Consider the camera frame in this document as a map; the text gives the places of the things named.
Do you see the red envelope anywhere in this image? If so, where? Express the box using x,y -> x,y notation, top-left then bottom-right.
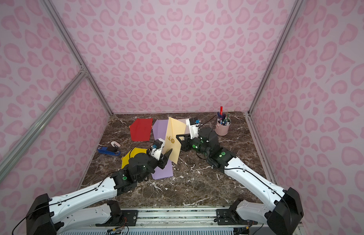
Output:
130,118 -> 153,142

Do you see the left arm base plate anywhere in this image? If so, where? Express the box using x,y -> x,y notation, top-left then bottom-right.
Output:
95,210 -> 139,227

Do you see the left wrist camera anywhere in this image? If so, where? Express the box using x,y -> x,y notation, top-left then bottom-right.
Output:
149,139 -> 165,160

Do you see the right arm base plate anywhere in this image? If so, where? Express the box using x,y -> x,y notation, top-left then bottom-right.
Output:
214,209 -> 258,226

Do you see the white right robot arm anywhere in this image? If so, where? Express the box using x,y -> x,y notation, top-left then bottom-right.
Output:
176,127 -> 304,235

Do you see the pink pen cup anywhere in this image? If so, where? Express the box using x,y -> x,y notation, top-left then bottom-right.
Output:
215,118 -> 231,136

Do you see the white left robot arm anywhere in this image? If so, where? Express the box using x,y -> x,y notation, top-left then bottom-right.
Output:
25,149 -> 172,235

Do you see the white tape dispenser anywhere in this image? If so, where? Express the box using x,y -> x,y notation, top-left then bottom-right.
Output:
110,141 -> 121,148

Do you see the yellow envelope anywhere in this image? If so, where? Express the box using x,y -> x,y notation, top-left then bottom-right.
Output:
121,147 -> 147,168

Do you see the cream white envelope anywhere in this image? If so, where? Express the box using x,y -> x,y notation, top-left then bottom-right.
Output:
178,118 -> 190,134

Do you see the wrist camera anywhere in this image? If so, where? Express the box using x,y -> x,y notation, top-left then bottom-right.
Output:
149,139 -> 165,160
186,117 -> 201,139

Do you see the tan kraft envelope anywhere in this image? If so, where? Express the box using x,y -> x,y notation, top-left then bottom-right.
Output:
163,117 -> 186,164

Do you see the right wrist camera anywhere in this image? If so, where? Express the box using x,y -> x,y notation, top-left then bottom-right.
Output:
186,117 -> 201,139

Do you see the aluminium mounting rail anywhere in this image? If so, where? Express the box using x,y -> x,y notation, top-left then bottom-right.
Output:
49,205 -> 303,235

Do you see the lilac envelope with butterfly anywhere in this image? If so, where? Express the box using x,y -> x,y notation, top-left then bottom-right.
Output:
152,119 -> 168,140

